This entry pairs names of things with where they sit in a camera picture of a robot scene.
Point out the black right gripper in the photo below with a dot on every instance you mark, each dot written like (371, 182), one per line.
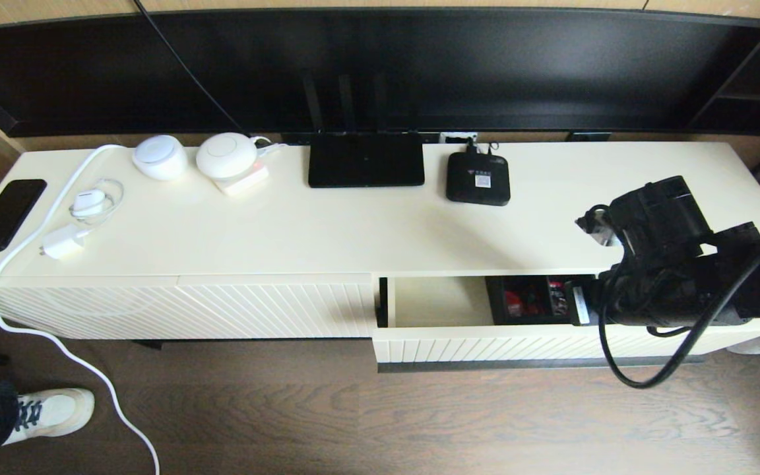
(644, 297)

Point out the black compartment organizer box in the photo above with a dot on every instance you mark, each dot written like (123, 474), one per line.
(495, 303)

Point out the cream fluted drawer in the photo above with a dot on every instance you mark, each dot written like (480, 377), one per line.
(433, 343)

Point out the white ribbed cabinet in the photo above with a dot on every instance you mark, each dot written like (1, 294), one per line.
(353, 224)

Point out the pink red sachet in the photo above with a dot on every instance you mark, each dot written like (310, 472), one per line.
(557, 297)

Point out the red snack packet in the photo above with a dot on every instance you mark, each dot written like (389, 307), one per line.
(518, 303)

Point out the black set-top box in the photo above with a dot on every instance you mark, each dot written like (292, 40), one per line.
(477, 191)

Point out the black television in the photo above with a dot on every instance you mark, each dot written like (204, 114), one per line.
(485, 66)

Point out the black router with antennas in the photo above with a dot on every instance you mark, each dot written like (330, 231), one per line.
(365, 161)

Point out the cream fluted cabinet door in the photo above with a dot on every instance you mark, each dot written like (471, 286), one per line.
(274, 310)

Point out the cream pink flat box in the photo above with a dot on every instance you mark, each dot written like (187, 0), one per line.
(248, 186)

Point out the large white dome device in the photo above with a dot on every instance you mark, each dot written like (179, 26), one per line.
(225, 157)

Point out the small white round speaker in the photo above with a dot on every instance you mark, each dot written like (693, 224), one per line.
(159, 158)

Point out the cream fluted rounded-corner panel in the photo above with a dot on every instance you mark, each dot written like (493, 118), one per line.
(90, 307)

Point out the white charger adapter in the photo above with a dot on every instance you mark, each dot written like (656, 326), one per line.
(64, 243)

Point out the white sneaker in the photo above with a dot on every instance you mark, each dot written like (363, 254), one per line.
(50, 412)

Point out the black smartphone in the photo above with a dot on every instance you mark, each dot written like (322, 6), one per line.
(5, 215)

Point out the white wall socket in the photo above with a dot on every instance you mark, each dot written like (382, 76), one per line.
(457, 138)

